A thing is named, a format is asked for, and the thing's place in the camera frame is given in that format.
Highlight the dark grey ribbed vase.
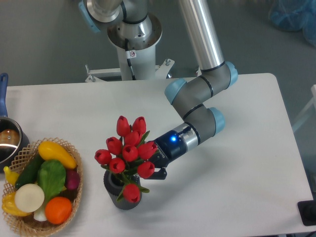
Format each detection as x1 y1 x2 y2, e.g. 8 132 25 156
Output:
103 170 142 210

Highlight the yellow squash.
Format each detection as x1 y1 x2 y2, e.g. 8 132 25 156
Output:
38 141 77 169

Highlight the red tulip bouquet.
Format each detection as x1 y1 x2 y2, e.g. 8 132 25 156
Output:
94 116 158 205

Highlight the blue plastic bag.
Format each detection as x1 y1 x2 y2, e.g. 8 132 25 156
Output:
269 0 316 46

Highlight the blue handled saucepan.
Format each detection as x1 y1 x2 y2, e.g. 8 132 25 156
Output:
0 73 29 173

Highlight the dark green cucumber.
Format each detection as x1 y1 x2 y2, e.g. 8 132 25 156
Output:
15 154 44 189

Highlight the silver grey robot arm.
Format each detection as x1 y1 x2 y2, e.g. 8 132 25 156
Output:
79 0 238 180

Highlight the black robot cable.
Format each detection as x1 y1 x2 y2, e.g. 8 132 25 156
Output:
124 38 136 80

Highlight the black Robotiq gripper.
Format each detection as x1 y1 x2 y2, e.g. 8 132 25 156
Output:
149 131 187 180

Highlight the orange fruit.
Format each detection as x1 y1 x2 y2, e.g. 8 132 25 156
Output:
45 197 72 224

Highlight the black device at edge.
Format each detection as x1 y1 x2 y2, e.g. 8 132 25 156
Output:
297 200 316 226

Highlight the white round onion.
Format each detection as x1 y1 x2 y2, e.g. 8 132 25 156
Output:
14 184 44 213

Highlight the white frame at right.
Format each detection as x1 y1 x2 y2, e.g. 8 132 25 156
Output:
292 84 316 133

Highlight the green lettuce leaf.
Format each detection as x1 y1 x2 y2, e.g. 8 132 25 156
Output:
37 159 66 204

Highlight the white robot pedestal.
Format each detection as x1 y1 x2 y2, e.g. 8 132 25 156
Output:
85 13 175 82

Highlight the yellow bell pepper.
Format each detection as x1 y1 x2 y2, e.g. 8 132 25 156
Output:
2 192 31 217

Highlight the purple red onion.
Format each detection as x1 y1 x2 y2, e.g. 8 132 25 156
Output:
65 169 80 190

